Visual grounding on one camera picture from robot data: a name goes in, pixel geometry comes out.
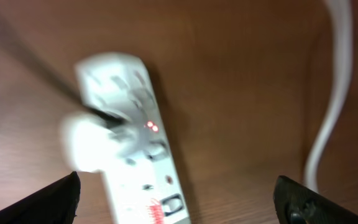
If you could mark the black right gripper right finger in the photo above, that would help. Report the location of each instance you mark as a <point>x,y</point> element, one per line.
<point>295,203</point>

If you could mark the white USB charger plug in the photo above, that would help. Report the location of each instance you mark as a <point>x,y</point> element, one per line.
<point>89,146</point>

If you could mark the white power strip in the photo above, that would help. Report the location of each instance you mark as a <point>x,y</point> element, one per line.
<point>143,187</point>

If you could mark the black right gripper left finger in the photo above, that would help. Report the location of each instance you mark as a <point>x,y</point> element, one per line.
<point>53,204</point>

